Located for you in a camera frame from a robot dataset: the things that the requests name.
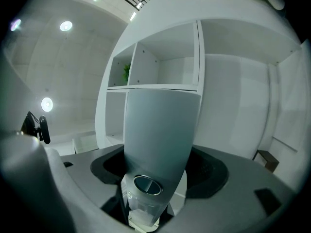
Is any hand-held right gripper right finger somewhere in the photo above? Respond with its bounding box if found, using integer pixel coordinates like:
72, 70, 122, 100
159, 145, 300, 233

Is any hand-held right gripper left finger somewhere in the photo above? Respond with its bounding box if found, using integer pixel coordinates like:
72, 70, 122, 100
44, 143, 129, 233

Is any white shelf unit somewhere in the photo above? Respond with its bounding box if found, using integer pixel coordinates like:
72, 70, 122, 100
94, 0, 307, 161

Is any small dark brown box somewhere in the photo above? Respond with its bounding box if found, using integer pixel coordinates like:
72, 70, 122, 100
252, 149, 280, 173

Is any round ceiling lamp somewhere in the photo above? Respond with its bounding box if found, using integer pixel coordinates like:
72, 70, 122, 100
40, 97, 54, 113
59, 20, 73, 32

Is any green plant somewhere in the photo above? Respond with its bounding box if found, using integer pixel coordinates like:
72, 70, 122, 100
121, 64, 132, 83

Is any black camera on bracket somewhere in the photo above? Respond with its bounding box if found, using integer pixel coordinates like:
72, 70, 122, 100
20, 110, 52, 145

